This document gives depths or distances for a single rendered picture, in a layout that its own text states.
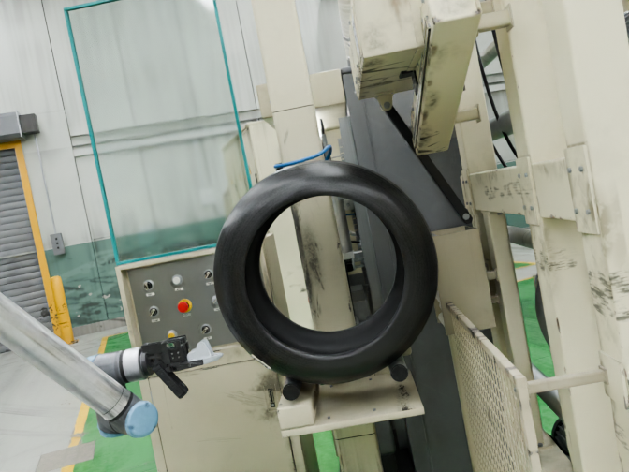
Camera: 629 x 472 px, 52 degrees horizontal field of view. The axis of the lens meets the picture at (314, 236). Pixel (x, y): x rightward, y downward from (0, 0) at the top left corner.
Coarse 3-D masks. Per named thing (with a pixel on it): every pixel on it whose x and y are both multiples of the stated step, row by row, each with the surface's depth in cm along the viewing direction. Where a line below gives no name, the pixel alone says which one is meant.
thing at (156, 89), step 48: (144, 0) 234; (192, 0) 233; (96, 48) 236; (144, 48) 235; (192, 48) 234; (96, 96) 237; (144, 96) 236; (192, 96) 235; (96, 144) 238; (144, 144) 237; (192, 144) 236; (240, 144) 235; (144, 192) 238; (192, 192) 237; (240, 192) 237; (144, 240) 239; (192, 240) 239
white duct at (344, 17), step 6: (342, 0) 237; (348, 0) 235; (342, 6) 238; (348, 6) 237; (342, 12) 241; (348, 12) 239; (342, 18) 243; (348, 18) 240; (342, 24) 245; (348, 24) 242; (348, 30) 244; (348, 36) 246; (348, 42) 248; (348, 48) 250; (348, 54) 252
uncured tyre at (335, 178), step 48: (288, 192) 160; (336, 192) 159; (384, 192) 160; (240, 240) 161; (432, 240) 165; (240, 288) 162; (432, 288) 163; (240, 336) 165; (288, 336) 190; (336, 336) 190; (384, 336) 161
